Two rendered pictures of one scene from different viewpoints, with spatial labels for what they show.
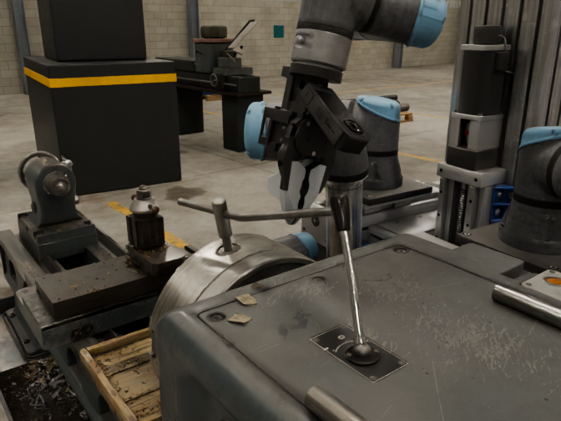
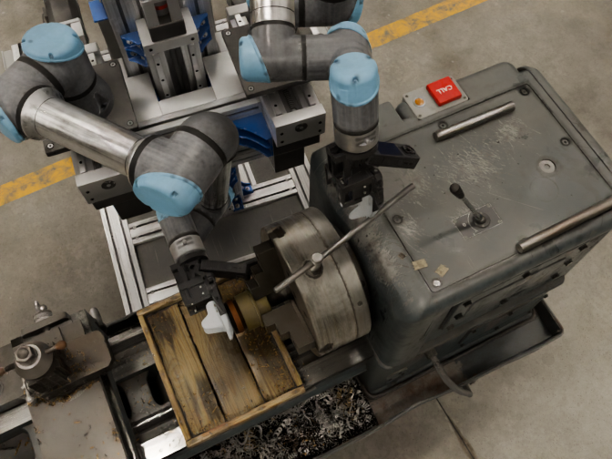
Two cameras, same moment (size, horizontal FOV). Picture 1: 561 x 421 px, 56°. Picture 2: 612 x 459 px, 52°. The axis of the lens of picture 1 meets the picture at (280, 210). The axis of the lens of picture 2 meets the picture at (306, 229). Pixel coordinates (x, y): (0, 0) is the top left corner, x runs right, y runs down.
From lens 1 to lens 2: 1.23 m
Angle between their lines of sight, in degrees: 68
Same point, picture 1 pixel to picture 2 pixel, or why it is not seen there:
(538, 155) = not seen: hidden behind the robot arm
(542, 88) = not seen: outside the picture
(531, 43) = not seen: outside the picture
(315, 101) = (388, 158)
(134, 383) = (241, 394)
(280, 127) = (360, 188)
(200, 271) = (329, 293)
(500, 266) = (394, 117)
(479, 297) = (431, 146)
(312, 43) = (375, 135)
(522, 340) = (474, 148)
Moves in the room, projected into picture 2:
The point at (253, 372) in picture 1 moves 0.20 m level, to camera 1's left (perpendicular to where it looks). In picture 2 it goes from (491, 270) to (484, 369)
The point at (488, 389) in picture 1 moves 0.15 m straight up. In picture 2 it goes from (510, 180) to (534, 140)
